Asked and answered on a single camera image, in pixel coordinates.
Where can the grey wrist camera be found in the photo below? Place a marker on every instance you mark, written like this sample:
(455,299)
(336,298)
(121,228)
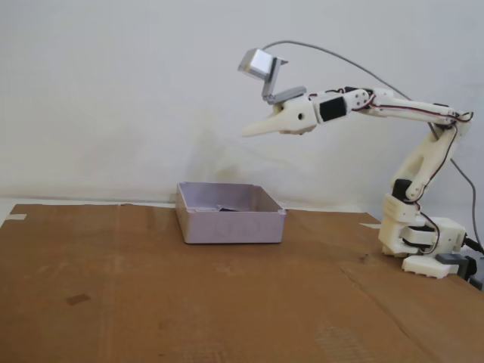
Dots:
(287,94)

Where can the grey plastic box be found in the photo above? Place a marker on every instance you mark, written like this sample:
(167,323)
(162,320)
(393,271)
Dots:
(230,228)

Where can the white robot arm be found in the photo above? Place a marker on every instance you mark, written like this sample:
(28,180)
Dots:
(423,162)

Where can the pale masking tape piece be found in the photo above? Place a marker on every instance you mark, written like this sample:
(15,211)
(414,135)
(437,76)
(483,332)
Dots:
(17,217)

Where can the white tape strip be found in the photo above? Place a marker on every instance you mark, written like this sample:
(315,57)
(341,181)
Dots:
(370,226)

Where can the black rectangular block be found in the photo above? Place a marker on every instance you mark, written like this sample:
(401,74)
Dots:
(228,209)

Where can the brown cardboard sheet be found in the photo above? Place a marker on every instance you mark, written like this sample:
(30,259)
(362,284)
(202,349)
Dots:
(151,302)

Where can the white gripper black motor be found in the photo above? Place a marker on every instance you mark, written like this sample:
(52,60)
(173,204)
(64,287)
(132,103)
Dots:
(292,118)

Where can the grey table clamp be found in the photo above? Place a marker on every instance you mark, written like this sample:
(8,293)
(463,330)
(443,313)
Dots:
(452,259)

